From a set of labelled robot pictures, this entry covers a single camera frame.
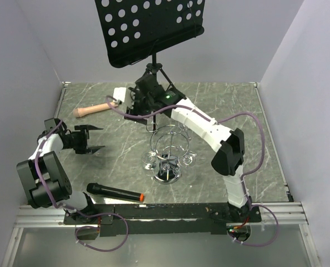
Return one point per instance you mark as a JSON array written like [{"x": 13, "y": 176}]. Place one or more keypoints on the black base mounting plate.
[{"x": 211, "y": 217}]

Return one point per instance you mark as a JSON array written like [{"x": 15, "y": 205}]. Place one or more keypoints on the black perforated music stand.
[{"x": 135, "y": 30}]

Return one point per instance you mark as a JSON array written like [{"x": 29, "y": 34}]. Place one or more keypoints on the aluminium frame rail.
[{"x": 40, "y": 239}]

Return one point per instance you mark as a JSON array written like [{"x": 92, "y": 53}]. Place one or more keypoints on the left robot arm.
[{"x": 43, "y": 177}]

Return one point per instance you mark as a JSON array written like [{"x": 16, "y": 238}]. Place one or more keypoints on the black microphone orange end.
[{"x": 110, "y": 192}]

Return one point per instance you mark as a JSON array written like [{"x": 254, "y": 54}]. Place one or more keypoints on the chrome wine glass rack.
[{"x": 170, "y": 143}]

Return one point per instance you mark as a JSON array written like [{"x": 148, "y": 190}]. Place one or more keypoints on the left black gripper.
[{"x": 83, "y": 132}]

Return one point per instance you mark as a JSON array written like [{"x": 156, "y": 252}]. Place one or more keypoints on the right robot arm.
[{"x": 149, "y": 96}]

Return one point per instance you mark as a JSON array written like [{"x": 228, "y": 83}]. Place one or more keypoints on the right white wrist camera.
[{"x": 125, "y": 95}]

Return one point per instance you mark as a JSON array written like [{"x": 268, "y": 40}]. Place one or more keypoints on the beige microphone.
[{"x": 82, "y": 112}]

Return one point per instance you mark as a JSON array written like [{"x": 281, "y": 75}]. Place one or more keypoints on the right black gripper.
[{"x": 138, "y": 94}]

